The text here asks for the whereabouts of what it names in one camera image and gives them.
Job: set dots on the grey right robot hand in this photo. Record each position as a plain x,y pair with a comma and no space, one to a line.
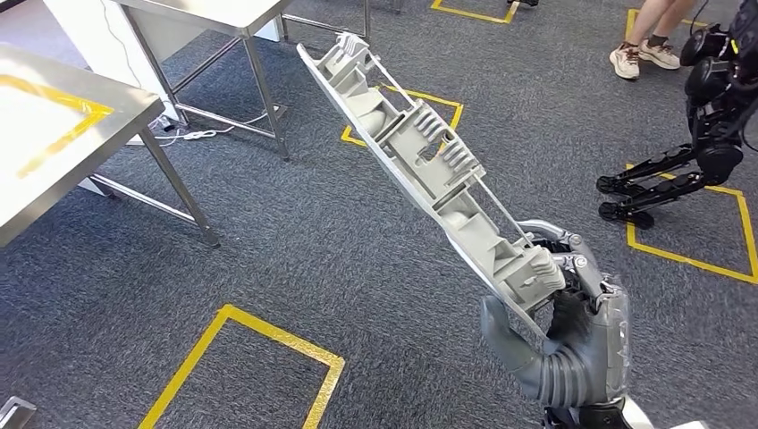
613,331

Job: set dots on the grey plastic wheel cover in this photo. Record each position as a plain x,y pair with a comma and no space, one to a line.
414,154

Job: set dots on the stainless steel workbench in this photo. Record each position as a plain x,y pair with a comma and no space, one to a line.
29,118

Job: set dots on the black silver humanoid robot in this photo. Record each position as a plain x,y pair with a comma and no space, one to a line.
716,118

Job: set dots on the person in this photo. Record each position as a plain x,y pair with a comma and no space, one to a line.
625,59

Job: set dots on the stainless steel table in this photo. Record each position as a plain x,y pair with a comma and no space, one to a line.
237,12

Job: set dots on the large yellow tape rectangle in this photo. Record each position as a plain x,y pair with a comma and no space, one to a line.
65,96

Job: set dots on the metal floor socket box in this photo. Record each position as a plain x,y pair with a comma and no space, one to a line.
15,414

